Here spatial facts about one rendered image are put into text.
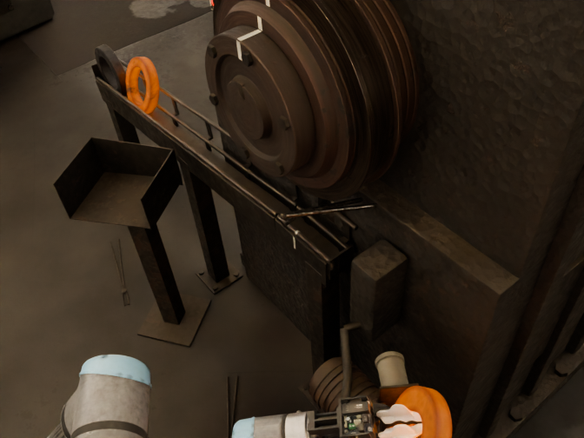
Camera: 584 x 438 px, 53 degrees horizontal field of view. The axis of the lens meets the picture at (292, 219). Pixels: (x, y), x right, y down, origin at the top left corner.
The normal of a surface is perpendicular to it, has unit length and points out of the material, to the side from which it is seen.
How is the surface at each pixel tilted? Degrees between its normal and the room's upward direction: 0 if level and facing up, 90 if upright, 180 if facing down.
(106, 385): 7
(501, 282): 0
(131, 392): 45
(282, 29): 32
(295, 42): 39
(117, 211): 5
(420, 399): 62
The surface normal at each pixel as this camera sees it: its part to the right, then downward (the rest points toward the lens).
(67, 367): -0.05, -0.69
